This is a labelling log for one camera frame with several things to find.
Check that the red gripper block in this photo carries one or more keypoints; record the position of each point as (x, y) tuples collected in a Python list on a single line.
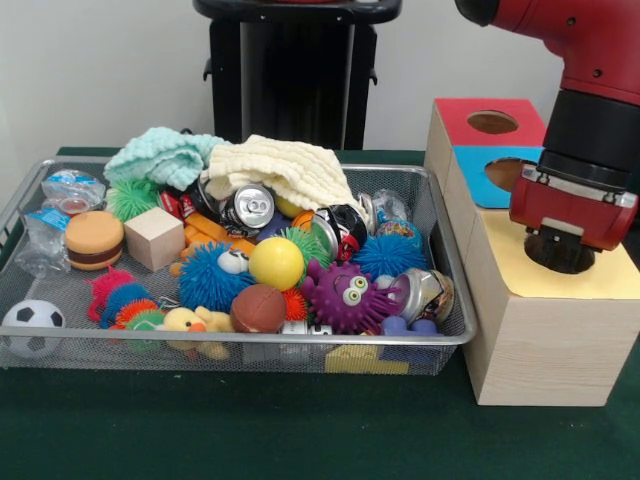
[(570, 215)]

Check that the cream waffle cloth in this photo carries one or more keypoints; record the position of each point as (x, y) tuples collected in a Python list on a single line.
[(280, 165)]

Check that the crushed red soda can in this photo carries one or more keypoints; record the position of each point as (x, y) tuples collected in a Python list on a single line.
[(172, 202)]

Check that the mint green cloth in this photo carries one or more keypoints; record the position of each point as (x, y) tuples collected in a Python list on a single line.
[(160, 155)]

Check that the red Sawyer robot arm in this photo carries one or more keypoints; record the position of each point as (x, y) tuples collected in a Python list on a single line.
[(585, 90)]

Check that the wooden box with three holes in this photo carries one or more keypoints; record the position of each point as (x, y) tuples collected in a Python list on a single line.
[(550, 350)]

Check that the shallow mesh bin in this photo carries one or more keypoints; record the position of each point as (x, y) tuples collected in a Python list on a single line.
[(250, 357)]

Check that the blue spiky rubber ball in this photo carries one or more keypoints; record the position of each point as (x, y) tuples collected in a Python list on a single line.
[(389, 257), (210, 277)]

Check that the purple spiky monster toy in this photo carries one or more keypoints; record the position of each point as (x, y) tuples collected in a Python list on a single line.
[(340, 300)]

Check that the yellow smiley ball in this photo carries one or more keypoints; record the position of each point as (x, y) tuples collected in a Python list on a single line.
[(276, 263)]

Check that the brown toy football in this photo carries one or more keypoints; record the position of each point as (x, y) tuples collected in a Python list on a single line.
[(257, 309)]

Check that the dark green table cloth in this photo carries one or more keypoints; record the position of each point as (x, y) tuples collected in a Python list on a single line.
[(300, 430)]

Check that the plain wooden cube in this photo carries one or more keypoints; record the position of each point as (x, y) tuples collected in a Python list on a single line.
[(155, 240)]

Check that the multicolour spiky caterpillar toy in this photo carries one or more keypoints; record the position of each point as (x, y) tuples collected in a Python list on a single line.
[(127, 302)]

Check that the toy hamburger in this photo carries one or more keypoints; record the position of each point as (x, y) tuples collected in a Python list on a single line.
[(94, 240)]

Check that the black and white soccer ball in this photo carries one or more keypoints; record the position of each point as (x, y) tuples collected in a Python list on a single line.
[(34, 317)]

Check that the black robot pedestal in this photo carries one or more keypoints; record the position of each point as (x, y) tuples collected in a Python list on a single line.
[(290, 90)]

